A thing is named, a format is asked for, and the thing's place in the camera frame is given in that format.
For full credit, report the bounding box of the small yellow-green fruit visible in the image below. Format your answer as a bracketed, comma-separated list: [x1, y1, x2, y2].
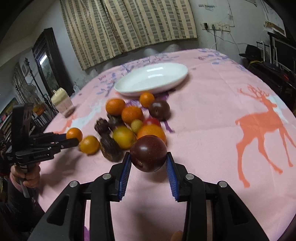
[130, 119, 143, 134]

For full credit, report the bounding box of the brownish yellow longan fruit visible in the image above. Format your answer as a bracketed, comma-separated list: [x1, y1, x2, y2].
[79, 136, 100, 155]

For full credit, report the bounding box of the dark wrinkled passion fruit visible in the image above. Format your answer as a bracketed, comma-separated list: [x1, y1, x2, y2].
[100, 135, 123, 162]

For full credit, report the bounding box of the dark red plum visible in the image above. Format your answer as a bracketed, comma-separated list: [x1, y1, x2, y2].
[130, 135, 167, 173]

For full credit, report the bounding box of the striped beige curtain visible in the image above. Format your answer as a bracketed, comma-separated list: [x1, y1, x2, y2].
[60, 0, 198, 70]

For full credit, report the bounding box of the pink deer tablecloth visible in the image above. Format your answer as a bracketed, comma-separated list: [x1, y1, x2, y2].
[39, 49, 295, 240]

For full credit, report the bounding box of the white power strip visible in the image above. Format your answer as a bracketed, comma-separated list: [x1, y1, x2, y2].
[201, 22, 231, 32]

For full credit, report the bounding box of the black shelf with electronics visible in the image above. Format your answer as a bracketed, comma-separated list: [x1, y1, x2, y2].
[256, 32, 295, 75]

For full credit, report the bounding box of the dark framed mirror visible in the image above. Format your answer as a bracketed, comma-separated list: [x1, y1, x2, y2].
[32, 28, 74, 97]

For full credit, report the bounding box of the red cherry tomato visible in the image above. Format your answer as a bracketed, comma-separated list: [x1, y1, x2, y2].
[143, 117, 161, 126]

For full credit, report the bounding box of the white oval plate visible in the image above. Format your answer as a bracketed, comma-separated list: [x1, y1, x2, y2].
[114, 63, 189, 97]

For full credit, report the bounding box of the orange tangerine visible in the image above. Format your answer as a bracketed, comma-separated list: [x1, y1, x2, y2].
[105, 98, 126, 116]

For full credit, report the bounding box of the large orange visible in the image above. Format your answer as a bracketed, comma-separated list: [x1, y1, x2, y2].
[137, 125, 167, 144]

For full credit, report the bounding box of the small orange mandarin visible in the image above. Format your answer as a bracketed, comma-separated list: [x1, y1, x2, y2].
[139, 92, 155, 108]

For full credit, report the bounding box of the lidded drink cup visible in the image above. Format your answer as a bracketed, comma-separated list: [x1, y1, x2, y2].
[51, 88, 75, 118]

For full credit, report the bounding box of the left hand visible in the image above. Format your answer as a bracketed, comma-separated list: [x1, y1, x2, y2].
[10, 163, 41, 191]

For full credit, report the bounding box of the small orange kumquat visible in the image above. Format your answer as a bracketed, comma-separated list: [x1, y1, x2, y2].
[66, 128, 83, 142]

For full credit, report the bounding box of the large yellow orange fruit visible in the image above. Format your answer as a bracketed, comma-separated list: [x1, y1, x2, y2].
[112, 126, 136, 150]

